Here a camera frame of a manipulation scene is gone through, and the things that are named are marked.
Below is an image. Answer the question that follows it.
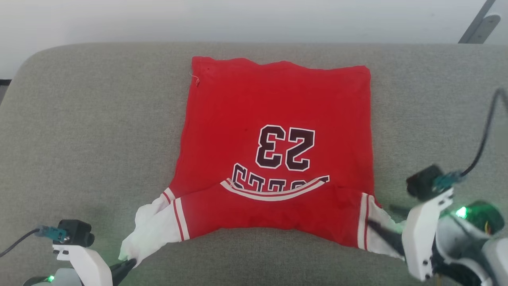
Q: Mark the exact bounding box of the red basketball jersey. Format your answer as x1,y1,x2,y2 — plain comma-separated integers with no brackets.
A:
118,56,407,263

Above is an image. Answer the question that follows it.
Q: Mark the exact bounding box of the grey metal pole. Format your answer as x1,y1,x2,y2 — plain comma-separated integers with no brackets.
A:
458,0,501,44

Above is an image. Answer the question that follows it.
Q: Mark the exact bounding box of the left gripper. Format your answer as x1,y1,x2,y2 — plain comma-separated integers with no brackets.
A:
24,258,137,286

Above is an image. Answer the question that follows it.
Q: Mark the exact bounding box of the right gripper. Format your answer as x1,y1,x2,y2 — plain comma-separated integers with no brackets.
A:
367,201,504,286

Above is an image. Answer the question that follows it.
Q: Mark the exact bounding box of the grey fabric sofa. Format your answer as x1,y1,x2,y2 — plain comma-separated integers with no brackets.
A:
0,42,508,286

